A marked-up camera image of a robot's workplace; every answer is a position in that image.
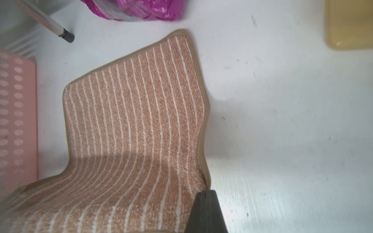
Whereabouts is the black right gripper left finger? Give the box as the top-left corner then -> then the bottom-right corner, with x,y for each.
185,191 -> 207,233

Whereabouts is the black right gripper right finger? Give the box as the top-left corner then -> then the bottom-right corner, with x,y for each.
206,190 -> 228,233

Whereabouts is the striped brown square dishcloth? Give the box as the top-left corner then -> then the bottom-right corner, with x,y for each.
1,29 -> 211,233

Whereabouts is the pink perforated plastic basket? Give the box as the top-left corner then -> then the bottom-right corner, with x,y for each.
1,49 -> 38,201

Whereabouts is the magenta snack bag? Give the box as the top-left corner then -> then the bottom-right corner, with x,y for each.
83,0 -> 186,21

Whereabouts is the yellow plastic tray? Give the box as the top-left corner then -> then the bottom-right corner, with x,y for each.
325,0 -> 373,50

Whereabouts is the metal two-tier dish rack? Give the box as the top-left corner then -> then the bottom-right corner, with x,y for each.
1,1 -> 75,58

